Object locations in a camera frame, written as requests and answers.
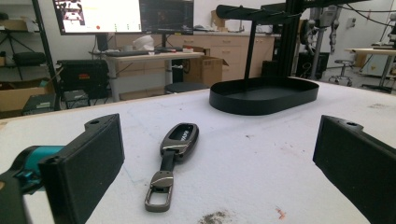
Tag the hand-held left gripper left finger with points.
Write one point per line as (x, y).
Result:
(87, 174)

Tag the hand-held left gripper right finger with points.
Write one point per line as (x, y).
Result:
(361, 165)

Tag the grey car key fob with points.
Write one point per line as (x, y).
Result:
(174, 155)

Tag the black key rack with tray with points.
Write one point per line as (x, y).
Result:
(263, 93)

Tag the black electronic device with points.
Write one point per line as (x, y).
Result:
(76, 98)

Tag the grey swivel stool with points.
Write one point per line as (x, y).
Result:
(342, 73)

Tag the black equipment case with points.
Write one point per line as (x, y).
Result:
(81, 76)

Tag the open cardboard box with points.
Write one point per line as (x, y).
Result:
(21, 96)

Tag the wooden table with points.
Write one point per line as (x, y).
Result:
(378, 59)

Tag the black keyboard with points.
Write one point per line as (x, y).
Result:
(127, 53)

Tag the wooden desk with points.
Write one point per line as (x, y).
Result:
(149, 62)

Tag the black metal shelf rack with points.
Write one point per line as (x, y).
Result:
(43, 46)

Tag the white crumpled cloth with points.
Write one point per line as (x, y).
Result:
(144, 43)

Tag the bright computer monitor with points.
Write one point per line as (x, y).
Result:
(99, 15)

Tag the wooden cabinet counter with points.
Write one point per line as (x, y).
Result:
(232, 49)

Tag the dark computer monitor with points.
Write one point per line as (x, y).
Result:
(166, 15)

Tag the black aluminium frame post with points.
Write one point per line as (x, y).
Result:
(289, 37)

